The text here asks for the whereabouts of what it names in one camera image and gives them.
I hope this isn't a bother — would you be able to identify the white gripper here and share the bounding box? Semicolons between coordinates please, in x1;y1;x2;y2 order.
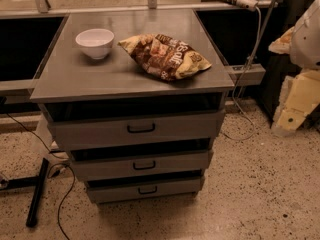
271;69;320;137

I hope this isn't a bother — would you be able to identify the grey bottom drawer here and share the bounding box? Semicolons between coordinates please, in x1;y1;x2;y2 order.
87;176;204;203

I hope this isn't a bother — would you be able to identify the grey drawer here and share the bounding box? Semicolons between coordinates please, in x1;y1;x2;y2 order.
71;150;212;181
48;110;225;151
87;176;204;203

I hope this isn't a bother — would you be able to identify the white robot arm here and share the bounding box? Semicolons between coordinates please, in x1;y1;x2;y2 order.
268;0;320;136

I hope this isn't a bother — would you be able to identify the grey drawer cabinet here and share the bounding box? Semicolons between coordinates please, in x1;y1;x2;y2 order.
31;9;233;189

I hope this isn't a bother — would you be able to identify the grey middle drawer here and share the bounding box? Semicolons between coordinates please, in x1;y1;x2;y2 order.
71;150;212;181

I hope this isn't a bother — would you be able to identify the grey top drawer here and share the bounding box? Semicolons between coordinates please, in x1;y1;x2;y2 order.
48;110;225;151

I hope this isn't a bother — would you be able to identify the brown yellow chip bag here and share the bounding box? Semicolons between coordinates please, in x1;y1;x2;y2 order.
118;34;211;82

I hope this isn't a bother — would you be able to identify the white bowl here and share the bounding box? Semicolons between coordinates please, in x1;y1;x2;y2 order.
75;28;115;60

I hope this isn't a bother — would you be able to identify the black metal floor bar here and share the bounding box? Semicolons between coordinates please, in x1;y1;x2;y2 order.
26;158;49;228

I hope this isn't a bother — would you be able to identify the grey metal rail frame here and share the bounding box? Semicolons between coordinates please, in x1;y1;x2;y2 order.
0;0;284;98

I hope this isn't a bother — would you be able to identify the white power cable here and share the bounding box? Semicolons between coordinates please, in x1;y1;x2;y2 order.
221;6;264;142

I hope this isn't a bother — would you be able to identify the black floor cable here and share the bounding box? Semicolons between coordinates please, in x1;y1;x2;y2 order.
0;110;77;240

